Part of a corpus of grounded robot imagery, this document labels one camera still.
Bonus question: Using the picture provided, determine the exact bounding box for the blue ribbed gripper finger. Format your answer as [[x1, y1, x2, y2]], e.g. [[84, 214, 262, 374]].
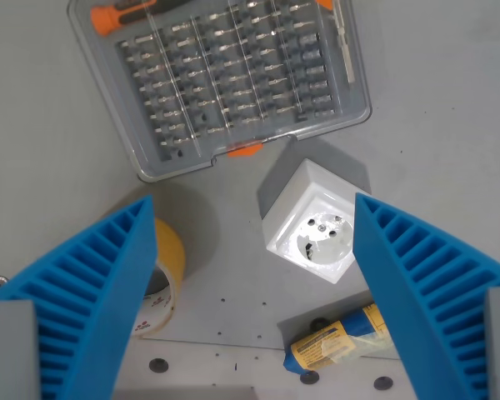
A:
[[0, 193, 158, 400], [352, 193, 500, 400]]

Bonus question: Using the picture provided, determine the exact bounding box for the yellow tape roll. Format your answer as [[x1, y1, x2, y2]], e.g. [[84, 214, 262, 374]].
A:
[[131, 216, 188, 338]]

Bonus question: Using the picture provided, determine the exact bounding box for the yellow box with blue tape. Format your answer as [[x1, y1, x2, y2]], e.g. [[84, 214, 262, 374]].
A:
[[282, 302, 402, 374]]

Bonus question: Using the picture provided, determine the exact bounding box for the orange case latch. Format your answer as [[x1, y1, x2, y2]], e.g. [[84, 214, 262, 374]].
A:
[[226, 140, 264, 159]]

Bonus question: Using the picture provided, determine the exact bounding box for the silver metal extension bar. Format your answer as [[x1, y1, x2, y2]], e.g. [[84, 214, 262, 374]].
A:
[[331, 0, 356, 85]]

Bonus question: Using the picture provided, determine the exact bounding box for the clear plastic screwdriver bit case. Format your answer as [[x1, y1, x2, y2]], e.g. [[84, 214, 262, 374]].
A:
[[65, 0, 373, 183]]

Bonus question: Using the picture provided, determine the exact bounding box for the white wall socket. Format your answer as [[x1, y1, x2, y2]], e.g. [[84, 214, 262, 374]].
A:
[[257, 157, 370, 286]]

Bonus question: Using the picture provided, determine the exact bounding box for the orange black screwdriver handle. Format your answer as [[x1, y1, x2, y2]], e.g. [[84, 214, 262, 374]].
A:
[[88, 0, 193, 37]]

